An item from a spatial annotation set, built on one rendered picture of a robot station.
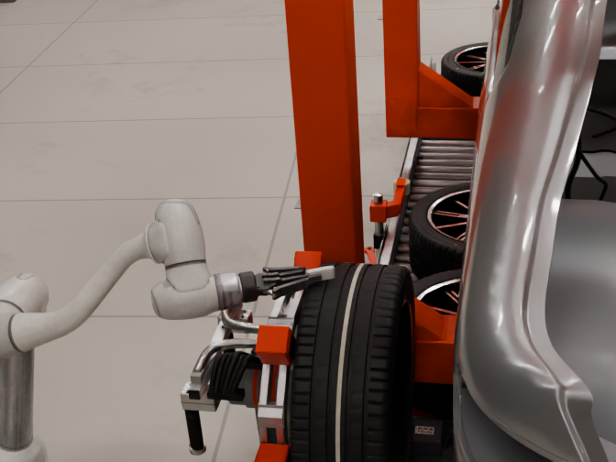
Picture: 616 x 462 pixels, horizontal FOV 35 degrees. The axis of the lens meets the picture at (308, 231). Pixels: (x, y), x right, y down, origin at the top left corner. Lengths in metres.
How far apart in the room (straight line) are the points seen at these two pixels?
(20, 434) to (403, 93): 2.60
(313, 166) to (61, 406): 1.78
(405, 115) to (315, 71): 2.13
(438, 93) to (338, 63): 2.12
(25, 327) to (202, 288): 0.48
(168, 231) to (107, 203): 3.33
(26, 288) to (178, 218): 0.55
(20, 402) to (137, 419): 1.13
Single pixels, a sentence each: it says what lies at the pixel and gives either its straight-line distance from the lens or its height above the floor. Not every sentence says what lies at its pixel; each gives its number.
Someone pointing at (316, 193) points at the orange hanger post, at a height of 1.18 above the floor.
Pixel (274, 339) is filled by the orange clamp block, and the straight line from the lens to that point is 2.26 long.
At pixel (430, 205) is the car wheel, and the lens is 4.19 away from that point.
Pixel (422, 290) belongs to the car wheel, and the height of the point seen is 0.50.
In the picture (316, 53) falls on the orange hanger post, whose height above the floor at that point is 1.61.
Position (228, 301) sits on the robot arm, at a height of 1.20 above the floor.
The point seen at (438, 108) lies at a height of 0.68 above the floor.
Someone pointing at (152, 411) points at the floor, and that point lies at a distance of 3.97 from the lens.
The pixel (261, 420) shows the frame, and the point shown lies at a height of 0.95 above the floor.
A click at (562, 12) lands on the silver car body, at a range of 2.08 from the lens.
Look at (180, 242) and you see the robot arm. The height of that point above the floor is 1.34.
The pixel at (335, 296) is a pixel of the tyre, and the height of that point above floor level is 1.17.
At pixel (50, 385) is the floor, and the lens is 4.24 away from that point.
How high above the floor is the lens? 2.44
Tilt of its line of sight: 29 degrees down
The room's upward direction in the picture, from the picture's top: 4 degrees counter-clockwise
